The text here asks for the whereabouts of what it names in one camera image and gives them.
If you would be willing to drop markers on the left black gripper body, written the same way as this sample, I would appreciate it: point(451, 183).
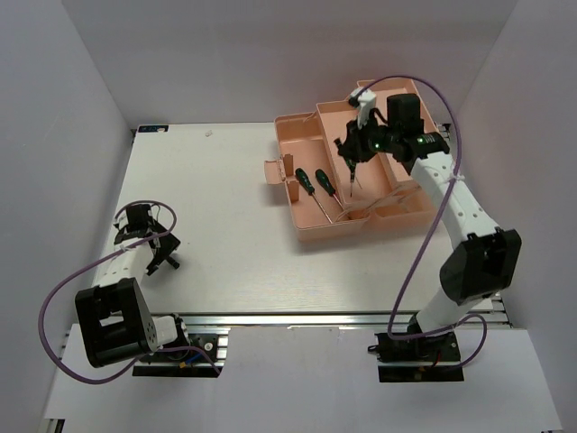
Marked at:
point(159, 228)

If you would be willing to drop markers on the aluminium table rail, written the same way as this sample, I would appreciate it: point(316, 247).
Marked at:
point(287, 319)

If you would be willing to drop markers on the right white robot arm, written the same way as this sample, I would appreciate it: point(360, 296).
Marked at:
point(484, 256)

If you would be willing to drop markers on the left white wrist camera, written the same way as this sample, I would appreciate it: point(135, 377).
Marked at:
point(121, 223)

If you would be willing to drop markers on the pink plastic toolbox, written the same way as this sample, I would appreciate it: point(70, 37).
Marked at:
point(380, 195)

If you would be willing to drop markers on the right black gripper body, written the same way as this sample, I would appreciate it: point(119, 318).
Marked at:
point(370, 140)

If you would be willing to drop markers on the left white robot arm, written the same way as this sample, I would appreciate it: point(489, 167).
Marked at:
point(115, 321)

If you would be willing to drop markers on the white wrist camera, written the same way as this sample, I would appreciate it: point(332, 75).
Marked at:
point(121, 223)
point(364, 101)

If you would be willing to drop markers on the large green screwdriver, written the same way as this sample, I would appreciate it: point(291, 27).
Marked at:
point(326, 184)
point(306, 184)

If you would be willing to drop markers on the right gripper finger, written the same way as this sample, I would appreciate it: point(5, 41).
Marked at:
point(356, 157)
point(342, 148)

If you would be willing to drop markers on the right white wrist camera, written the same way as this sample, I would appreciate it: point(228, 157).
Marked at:
point(364, 101)

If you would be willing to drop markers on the small black screwdriver bit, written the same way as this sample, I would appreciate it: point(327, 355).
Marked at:
point(173, 263)

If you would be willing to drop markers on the small green precision screwdriver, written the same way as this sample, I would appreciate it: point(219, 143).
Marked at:
point(352, 167)

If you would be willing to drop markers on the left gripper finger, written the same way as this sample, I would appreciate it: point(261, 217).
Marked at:
point(167, 243)
point(157, 260)

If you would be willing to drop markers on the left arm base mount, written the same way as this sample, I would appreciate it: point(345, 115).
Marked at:
point(198, 352)

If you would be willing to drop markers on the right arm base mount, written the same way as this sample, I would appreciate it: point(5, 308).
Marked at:
point(428, 359)

